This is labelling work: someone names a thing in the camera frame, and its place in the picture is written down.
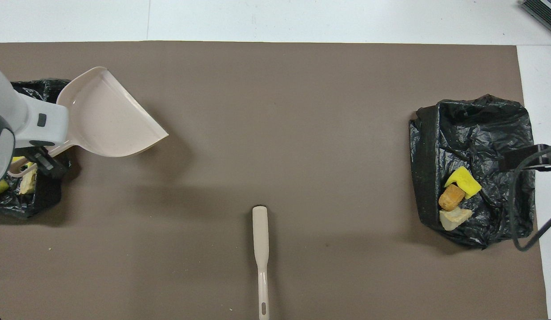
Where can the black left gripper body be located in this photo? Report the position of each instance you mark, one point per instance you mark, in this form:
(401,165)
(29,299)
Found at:
(39,151)

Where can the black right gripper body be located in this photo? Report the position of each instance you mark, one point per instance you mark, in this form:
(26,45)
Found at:
(548,165)

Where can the thick yellow green sponge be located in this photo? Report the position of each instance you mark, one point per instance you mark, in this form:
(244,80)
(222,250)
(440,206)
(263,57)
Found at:
(19,160)

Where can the round pale bread chunk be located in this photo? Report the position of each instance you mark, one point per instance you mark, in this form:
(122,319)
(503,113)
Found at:
(28,183)

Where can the notched green yellow sponge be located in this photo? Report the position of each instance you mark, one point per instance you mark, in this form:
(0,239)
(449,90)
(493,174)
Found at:
(465,181)

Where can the beige plastic dustpan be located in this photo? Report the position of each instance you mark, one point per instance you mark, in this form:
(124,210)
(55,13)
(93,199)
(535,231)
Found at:
(106,120)

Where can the beige hand brush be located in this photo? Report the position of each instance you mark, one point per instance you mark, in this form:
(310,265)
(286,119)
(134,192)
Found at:
(260,235)

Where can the loose black trash bag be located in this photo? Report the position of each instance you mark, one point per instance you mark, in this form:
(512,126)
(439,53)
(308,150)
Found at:
(35,204)

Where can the right black trash bag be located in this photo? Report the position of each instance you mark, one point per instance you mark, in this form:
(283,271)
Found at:
(480,133)

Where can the dark ribbed panel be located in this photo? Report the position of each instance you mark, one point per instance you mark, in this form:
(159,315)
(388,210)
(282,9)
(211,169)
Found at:
(544,13)

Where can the brown table mat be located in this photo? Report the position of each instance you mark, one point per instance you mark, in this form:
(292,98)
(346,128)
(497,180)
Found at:
(257,89)

